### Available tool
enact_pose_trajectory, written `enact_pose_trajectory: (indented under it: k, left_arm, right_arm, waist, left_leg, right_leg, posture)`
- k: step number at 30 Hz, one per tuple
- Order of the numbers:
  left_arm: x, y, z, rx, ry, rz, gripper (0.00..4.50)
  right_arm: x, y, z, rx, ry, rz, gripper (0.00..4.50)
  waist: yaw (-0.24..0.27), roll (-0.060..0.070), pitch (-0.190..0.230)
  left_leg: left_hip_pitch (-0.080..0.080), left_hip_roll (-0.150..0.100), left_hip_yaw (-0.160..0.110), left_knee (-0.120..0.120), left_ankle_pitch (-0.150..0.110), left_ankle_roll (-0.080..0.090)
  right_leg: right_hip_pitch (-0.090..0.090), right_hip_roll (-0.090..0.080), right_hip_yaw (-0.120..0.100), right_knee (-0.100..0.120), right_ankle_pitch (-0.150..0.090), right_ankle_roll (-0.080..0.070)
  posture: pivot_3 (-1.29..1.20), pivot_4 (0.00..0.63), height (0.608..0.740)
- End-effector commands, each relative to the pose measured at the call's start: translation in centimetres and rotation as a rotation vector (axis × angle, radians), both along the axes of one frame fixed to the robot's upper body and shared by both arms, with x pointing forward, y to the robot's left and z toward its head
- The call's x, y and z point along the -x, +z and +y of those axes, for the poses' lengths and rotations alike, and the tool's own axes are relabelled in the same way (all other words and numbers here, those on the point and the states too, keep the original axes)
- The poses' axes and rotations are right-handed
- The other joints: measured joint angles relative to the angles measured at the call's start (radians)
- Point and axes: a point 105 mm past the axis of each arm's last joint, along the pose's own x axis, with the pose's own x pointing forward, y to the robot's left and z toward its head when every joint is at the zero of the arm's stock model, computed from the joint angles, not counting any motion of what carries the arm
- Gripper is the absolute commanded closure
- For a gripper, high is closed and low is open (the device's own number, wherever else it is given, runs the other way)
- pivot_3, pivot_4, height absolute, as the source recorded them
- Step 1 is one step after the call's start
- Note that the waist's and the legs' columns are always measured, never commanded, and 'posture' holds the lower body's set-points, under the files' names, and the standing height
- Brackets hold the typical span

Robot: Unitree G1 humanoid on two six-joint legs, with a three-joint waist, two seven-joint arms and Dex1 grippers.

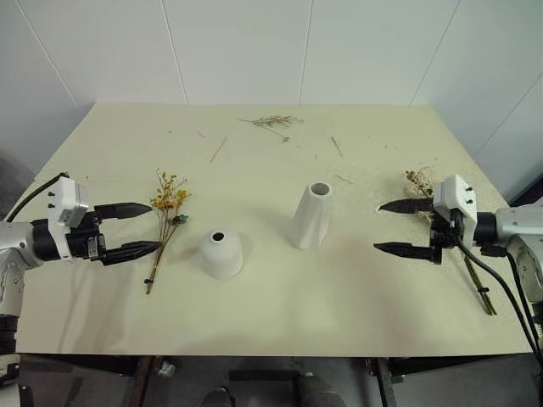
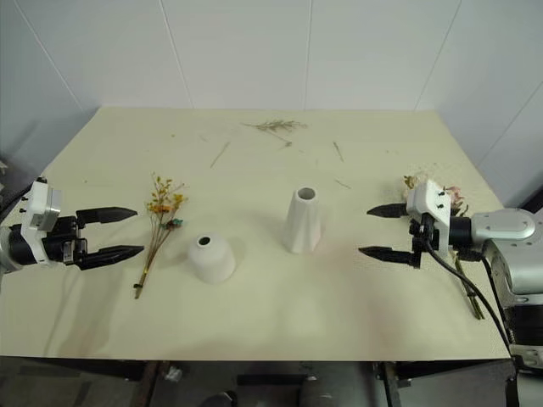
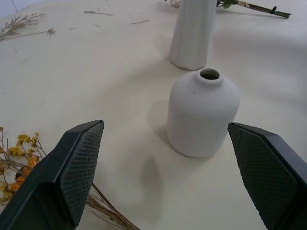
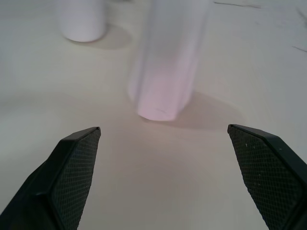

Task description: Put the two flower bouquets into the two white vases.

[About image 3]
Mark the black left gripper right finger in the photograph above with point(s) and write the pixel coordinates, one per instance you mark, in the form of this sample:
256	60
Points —
271	177

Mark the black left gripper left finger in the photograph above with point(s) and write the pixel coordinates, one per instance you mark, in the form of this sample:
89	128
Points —
60	182

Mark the short round white vase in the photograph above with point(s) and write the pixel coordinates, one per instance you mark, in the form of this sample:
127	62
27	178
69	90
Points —
204	115

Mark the tall ribbed white vase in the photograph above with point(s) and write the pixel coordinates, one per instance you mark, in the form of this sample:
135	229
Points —
192	33

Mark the yellow orange dried flower bunch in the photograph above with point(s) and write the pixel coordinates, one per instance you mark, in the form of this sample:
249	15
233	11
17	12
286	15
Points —
24	165

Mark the pale beige dried flower sprig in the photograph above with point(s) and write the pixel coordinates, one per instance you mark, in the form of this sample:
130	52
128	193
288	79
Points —
16	25

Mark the green stemmed flower bunch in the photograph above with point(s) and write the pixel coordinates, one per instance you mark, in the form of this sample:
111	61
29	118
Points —
254	7

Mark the thin dried twig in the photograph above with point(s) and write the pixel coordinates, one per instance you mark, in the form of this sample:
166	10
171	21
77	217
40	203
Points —
139	22
98	12

